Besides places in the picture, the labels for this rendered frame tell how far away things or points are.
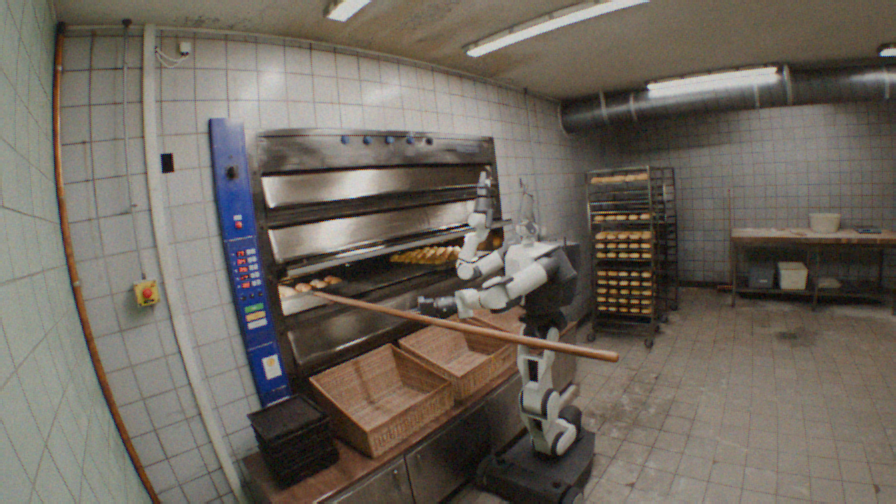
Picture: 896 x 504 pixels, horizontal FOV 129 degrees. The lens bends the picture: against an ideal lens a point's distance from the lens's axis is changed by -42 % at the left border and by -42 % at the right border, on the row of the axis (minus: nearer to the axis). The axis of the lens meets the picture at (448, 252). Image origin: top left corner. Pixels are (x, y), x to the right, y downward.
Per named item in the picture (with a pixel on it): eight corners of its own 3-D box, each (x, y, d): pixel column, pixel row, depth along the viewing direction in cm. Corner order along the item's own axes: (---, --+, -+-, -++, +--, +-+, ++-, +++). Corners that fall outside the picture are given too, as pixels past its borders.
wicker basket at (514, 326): (466, 346, 266) (462, 310, 262) (509, 321, 306) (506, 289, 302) (522, 359, 233) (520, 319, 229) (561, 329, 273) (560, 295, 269)
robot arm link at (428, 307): (419, 299, 154) (447, 295, 156) (416, 294, 163) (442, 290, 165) (423, 328, 156) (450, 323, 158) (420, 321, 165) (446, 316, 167)
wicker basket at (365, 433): (318, 423, 179) (306, 377, 175) (396, 382, 220) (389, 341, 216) (373, 461, 146) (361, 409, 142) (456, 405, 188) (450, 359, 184)
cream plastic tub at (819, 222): (810, 233, 326) (811, 216, 322) (805, 229, 356) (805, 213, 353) (843, 234, 296) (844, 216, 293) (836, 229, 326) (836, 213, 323)
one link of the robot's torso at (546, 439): (541, 434, 202) (527, 378, 186) (571, 444, 188) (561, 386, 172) (528, 454, 192) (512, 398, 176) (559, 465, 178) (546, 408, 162)
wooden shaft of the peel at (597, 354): (620, 360, 94) (620, 351, 94) (617, 365, 92) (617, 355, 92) (319, 295, 212) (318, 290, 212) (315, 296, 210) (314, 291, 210)
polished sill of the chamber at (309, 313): (282, 324, 175) (280, 316, 174) (495, 255, 303) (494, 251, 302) (286, 326, 170) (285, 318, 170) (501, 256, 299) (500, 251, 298)
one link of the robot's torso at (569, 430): (546, 431, 207) (546, 414, 205) (576, 440, 193) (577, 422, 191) (528, 450, 192) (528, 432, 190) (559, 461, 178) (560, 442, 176)
